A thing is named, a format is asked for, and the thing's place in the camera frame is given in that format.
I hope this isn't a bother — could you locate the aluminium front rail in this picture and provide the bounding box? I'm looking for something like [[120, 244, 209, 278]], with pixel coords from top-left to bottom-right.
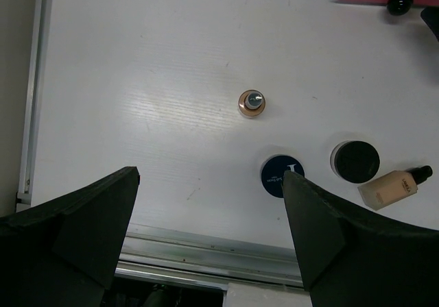
[[116, 224, 303, 290]]

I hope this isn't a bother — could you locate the aluminium rail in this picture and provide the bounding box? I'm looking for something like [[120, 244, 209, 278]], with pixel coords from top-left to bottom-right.
[[16, 0, 52, 206], [116, 224, 303, 290]]

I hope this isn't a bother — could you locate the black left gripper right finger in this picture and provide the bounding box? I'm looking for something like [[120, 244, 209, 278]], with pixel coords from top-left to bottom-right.
[[282, 171, 438, 306]]

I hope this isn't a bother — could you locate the upright beige foundation bottle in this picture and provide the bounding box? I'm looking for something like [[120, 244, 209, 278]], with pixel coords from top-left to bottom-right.
[[238, 90, 266, 119]]

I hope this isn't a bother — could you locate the lying beige foundation bottle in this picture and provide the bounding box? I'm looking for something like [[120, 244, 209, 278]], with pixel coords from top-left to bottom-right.
[[358, 165, 433, 210]]

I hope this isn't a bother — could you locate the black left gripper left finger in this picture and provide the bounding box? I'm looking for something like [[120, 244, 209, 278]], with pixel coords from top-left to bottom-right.
[[1, 167, 140, 306]]

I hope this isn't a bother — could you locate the aluminium left side rail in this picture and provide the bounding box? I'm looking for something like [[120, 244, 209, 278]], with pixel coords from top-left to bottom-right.
[[16, 0, 52, 206]]

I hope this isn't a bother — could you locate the navy round compact jar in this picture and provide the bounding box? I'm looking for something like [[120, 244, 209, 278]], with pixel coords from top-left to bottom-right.
[[260, 154, 305, 199]]

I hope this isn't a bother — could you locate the black lid powder jar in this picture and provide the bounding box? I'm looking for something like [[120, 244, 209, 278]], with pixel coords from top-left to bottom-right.
[[330, 140, 381, 184]]

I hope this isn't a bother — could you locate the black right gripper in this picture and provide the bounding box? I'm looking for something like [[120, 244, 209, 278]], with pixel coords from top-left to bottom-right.
[[420, 7, 439, 40]]

